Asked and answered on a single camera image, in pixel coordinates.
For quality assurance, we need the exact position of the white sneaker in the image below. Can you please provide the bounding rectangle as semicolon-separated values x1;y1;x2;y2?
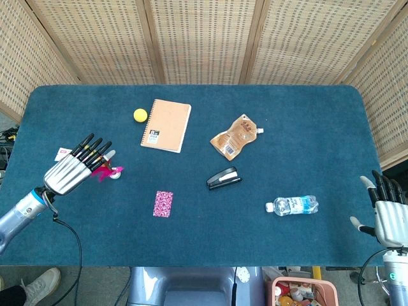
21;267;62;306

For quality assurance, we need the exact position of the orange spiral notebook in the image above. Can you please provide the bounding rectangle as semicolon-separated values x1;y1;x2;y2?
140;98;192;154

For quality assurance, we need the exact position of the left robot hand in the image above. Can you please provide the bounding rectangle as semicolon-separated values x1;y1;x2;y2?
43;133;116;196

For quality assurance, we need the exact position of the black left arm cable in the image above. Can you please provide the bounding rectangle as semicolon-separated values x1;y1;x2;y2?
43;193;83;306

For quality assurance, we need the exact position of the black stapler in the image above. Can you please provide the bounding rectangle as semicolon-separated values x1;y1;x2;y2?
206;166;243;191

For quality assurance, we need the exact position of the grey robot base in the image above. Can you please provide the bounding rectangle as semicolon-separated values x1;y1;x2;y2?
126;266;266;306

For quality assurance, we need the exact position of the pink patterned card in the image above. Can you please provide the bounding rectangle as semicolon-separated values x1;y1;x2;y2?
152;190;174;219

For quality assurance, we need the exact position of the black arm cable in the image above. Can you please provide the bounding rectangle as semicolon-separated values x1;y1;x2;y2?
43;193;83;306
356;247;403;306

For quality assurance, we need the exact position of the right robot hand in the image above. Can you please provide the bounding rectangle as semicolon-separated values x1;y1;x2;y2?
349;170;408;248

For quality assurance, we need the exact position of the woven bamboo folding screen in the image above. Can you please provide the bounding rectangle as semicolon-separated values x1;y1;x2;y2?
0;0;408;171

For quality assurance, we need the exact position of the pink plastic basket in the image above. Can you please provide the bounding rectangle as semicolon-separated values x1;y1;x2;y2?
265;276;339;306

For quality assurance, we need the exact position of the clear water bottle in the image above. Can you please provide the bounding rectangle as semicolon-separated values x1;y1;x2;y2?
265;194;320;217

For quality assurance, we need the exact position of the blue table mat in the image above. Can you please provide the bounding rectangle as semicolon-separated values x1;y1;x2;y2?
0;84;384;268

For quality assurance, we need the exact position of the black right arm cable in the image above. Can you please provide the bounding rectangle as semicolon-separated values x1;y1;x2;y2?
356;247;403;306

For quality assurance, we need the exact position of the white tube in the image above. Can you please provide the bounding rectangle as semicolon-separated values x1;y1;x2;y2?
54;147;75;163

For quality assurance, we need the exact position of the colourful feather shuttlecock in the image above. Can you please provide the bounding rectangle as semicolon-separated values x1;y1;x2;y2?
91;160;125;183

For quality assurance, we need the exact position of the brown spouted pouch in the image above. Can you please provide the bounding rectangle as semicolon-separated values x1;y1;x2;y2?
210;113;265;161

